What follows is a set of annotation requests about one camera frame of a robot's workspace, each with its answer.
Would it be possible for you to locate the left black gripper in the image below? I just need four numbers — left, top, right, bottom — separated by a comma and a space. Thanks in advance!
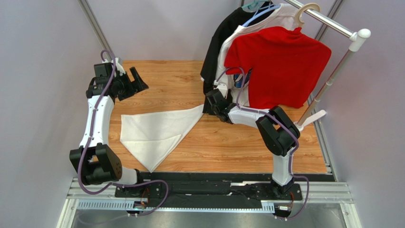
111, 67, 148, 102

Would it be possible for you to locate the white cloth napkin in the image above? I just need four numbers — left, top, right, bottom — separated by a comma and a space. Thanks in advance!
120, 105, 203, 173

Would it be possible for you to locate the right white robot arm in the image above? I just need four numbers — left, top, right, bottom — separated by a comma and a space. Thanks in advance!
206, 89, 300, 193

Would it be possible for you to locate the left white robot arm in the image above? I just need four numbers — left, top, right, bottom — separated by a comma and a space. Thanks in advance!
69, 62, 149, 186

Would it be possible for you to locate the red t-shirt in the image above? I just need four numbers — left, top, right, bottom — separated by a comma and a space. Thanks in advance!
224, 26, 332, 110

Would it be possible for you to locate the black t-shirt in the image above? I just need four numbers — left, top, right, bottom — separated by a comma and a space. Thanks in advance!
200, 5, 281, 95

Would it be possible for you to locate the blue hanger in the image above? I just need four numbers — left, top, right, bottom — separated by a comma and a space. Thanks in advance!
242, 4, 281, 27

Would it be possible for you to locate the teal hanger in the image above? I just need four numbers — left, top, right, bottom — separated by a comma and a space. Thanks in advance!
241, 0, 272, 13

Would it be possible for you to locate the white flower print t-shirt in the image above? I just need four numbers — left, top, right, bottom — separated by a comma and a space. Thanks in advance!
214, 3, 298, 106

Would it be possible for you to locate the wooden hanger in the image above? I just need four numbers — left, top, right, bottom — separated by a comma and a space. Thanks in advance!
294, 2, 321, 28

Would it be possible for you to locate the metal clothes rack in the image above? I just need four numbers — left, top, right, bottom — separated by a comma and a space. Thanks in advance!
294, 0, 371, 132

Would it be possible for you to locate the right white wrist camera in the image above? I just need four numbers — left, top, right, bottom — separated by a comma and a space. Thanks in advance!
213, 81, 228, 98

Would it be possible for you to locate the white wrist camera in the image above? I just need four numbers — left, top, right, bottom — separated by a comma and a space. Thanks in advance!
213, 81, 228, 98
115, 57, 126, 76

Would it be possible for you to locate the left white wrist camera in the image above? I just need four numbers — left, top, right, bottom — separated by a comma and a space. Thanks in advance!
115, 57, 126, 76

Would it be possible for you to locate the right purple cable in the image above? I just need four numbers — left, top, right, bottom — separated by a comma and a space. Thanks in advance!
215, 66, 310, 220

